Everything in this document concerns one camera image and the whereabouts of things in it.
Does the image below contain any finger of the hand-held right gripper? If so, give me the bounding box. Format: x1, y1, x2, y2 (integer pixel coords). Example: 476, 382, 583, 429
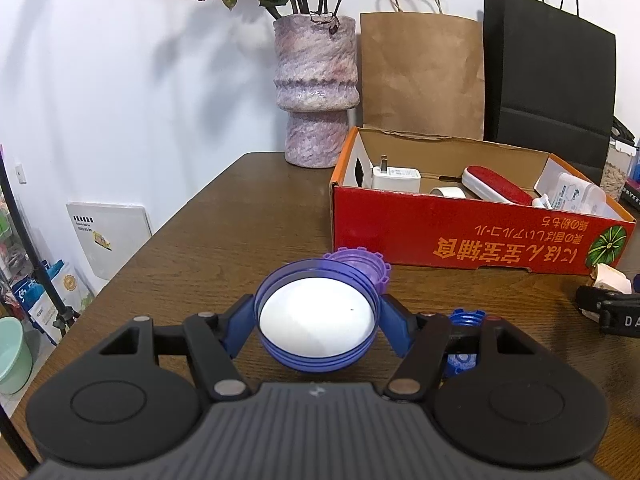
575, 284, 640, 337

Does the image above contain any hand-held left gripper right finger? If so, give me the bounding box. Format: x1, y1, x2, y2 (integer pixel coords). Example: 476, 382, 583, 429
378, 294, 533, 403

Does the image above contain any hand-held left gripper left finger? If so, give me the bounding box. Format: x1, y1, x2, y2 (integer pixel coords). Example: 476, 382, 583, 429
97, 294, 262, 403

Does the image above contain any large blue jar lid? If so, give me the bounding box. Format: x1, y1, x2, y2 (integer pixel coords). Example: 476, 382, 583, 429
253, 257, 382, 373

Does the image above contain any red cardboard box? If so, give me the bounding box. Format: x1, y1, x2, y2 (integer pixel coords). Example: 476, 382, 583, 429
330, 126, 637, 276

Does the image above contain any white wall charger plug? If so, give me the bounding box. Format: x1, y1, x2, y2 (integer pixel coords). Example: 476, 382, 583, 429
370, 155, 422, 193

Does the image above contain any red and white lint brush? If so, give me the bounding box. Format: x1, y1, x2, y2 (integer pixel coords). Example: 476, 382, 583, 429
461, 166, 535, 206

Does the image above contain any purple jar lid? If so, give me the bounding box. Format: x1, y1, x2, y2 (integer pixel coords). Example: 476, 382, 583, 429
324, 246, 392, 295

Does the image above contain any small blue ridged cap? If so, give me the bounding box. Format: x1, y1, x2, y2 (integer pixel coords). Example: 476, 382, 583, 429
440, 308, 488, 382

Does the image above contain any white plastic packet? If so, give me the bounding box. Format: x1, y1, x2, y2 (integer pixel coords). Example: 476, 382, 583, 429
537, 172, 608, 218

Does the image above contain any glass jar with grains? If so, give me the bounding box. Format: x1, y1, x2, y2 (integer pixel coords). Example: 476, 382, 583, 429
602, 142, 638, 199

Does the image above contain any white flat board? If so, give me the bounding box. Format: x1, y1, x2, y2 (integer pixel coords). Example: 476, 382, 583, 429
66, 202, 152, 282

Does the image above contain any white packet with round seal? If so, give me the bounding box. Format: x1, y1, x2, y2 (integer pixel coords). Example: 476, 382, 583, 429
27, 260, 96, 346

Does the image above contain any black tripod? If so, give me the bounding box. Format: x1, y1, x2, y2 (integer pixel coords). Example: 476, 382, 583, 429
0, 145, 81, 473

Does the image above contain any blue and white packet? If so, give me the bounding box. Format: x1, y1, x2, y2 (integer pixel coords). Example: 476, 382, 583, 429
12, 275, 51, 332

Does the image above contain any mint green basin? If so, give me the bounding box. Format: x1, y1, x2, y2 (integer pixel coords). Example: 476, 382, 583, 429
0, 316, 33, 395

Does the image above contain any black paper bag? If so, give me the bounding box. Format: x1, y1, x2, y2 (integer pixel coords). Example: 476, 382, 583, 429
482, 0, 617, 186

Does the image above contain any pink marbled ceramic vase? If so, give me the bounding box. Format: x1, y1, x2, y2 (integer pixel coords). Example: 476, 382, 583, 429
273, 14, 360, 169

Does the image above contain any brown paper bag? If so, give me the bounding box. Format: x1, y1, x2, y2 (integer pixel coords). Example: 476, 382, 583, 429
360, 0, 486, 141

